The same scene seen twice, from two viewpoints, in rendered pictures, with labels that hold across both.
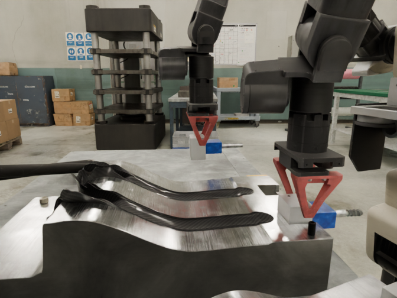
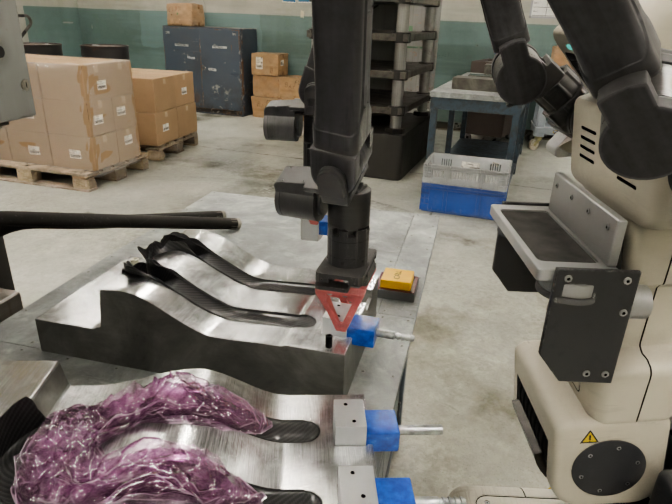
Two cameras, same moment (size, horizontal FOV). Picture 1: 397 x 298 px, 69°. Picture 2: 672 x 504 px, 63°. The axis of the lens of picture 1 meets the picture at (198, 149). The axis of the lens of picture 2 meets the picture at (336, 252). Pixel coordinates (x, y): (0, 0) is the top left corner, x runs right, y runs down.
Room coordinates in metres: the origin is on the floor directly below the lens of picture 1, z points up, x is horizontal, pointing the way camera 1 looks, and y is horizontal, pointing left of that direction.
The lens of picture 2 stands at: (-0.25, -0.38, 1.31)
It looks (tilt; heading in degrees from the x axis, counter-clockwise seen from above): 23 degrees down; 19
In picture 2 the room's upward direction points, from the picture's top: 2 degrees clockwise
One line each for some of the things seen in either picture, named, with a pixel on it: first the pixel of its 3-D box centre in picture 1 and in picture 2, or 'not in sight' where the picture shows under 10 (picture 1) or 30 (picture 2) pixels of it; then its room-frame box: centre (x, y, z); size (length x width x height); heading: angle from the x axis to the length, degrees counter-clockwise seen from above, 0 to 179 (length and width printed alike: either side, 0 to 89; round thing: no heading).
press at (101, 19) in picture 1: (133, 80); (380, 49); (5.10, 1.11, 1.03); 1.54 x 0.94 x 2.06; 179
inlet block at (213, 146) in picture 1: (216, 146); (336, 226); (0.70, -0.04, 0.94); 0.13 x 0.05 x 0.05; 95
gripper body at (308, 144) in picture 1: (307, 136); (347, 247); (0.42, -0.16, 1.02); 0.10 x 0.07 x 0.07; 5
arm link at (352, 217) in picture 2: (306, 94); (345, 205); (0.42, -0.15, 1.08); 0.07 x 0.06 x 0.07; 88
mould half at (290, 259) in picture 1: (153, 217); (217, 299); (0.46, 0.08, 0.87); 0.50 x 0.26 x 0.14; 96
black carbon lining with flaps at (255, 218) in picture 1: (161, 192); (221, 277); (0.45, 0.06, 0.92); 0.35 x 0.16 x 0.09; 96
